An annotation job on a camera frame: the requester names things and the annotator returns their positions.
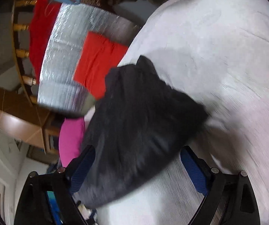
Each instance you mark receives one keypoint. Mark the wooden bed headboard frame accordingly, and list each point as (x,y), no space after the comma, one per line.
(19,53)

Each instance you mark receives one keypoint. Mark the silver foil headboard panel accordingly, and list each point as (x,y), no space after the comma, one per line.
(57,90)

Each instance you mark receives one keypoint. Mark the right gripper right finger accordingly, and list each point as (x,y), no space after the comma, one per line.
(236,189)

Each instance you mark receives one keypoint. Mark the brown wooden cabinet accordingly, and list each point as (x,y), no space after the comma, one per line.
(31,124)

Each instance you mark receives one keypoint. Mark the white bed blanket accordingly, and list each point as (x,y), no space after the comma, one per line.
(217,52)

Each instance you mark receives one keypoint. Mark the pink cushion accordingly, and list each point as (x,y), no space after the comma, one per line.
(70,139)

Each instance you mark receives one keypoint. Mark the red cushion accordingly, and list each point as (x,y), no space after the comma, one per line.
(98,56)

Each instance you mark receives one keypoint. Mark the red cloth on headboard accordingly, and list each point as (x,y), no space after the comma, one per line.
(44,16)

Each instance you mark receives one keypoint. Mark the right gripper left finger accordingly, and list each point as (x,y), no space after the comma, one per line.
(47,199)

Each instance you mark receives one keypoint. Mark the black garment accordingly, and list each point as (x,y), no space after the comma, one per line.
(138,128)

